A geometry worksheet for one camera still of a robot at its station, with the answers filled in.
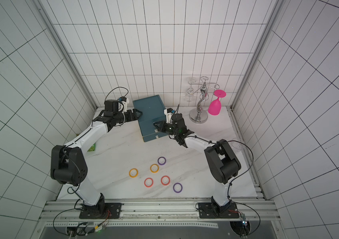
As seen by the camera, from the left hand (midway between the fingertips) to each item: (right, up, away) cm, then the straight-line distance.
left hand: (137, 116), depth 90 cm
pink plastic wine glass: (+50, +7, +5) cm, 50 cm away
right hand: (+7, -6, -4) cm, 10 cm away
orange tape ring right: (+13, -33, -2) cm, 35 cm away
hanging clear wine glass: (+36, +16, +19) cm, 44 cm away
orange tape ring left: (0, -36, -5) cm, 36 cm away
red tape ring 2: (+20, -38, -8) cm, 43 cm away
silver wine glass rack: (+43, 0, +24) cm, 50 cm away
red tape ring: (+6, -38, -8) cm, 39 cm away
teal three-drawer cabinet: (+8, +4, -1) cm, 9 cm away
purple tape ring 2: (+27, -40, -10) cm, 49 cm away
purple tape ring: (+15, -28, +1) cm, 32 cm away
